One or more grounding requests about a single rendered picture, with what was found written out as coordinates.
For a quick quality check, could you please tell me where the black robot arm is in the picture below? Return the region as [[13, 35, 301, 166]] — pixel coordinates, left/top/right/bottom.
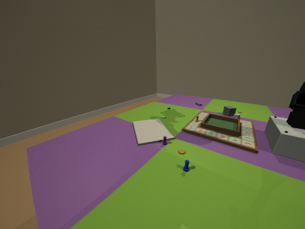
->
[[287, 82, 305, 130]]

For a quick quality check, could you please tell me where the blue pawn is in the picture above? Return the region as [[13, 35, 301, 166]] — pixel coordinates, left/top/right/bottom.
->
[[183, 160, 189, 172]]

